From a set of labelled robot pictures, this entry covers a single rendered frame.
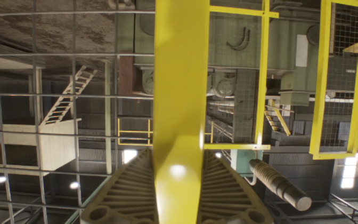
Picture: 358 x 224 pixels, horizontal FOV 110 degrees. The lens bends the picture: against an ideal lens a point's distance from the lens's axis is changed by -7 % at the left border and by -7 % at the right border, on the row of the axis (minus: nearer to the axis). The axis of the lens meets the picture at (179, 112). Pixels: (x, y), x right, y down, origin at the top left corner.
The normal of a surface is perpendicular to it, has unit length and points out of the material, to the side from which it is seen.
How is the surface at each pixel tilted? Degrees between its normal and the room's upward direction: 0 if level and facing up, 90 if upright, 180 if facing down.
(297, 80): 90
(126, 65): 90
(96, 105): 90
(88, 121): 90
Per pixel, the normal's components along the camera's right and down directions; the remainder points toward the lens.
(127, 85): 0.01, 0.08
